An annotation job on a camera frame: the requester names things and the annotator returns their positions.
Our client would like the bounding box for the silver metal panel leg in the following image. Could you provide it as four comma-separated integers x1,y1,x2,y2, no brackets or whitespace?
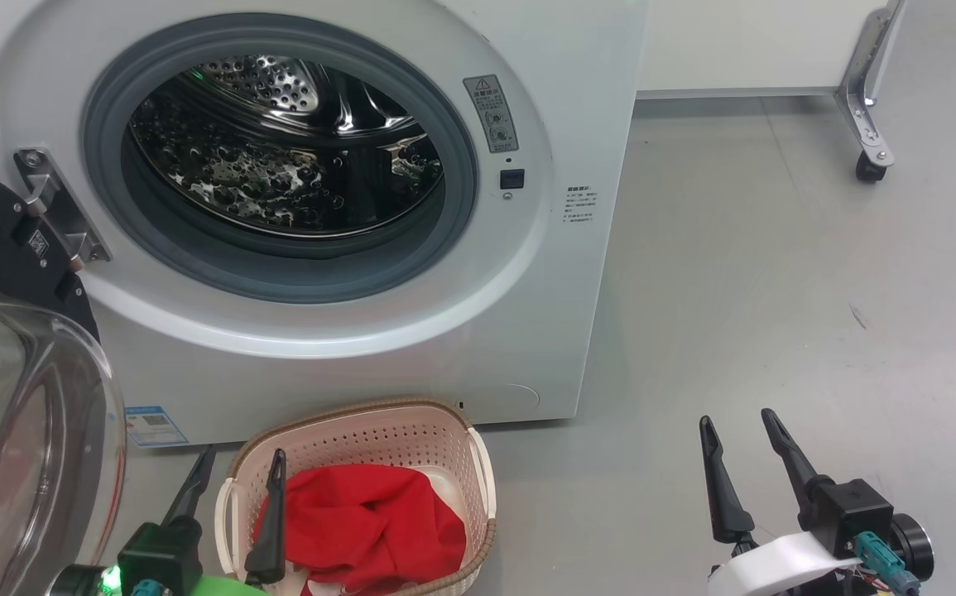
833,0,909,166

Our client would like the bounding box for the silver metal door hinge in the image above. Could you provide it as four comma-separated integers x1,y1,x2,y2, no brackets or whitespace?
14,149,113,270

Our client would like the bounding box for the teal right camera cable connector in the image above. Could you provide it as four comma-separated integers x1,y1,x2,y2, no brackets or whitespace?
854,532,921,596

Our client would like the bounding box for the washing machine glass door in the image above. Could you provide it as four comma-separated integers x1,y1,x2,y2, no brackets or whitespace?
0,149,128,596

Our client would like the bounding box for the white front-load washing machine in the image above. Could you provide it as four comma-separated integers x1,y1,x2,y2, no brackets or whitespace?
0,0,651,448

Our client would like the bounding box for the cream perforated laundry basket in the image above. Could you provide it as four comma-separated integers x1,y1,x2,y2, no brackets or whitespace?
214,397,497,596

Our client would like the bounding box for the blue energy label sticker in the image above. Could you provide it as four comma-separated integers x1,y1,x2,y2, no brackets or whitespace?
124,406,189,448

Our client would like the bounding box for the white partition panel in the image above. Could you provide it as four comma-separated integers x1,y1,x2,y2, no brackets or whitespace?
635,0,884,100

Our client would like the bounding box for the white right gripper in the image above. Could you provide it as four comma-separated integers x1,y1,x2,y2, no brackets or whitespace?
699,408,863,596

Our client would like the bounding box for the red and white garment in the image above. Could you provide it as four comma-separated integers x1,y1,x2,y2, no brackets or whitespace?
252,464,468,596

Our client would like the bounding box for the stainless steel washer drum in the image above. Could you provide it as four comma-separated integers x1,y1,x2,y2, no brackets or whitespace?
128,54,445,241

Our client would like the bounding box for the grey warning label sticker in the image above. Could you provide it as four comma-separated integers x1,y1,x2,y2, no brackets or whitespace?
463,74,520,154

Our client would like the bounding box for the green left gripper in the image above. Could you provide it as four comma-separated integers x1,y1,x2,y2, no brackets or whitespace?
161,445,288,596

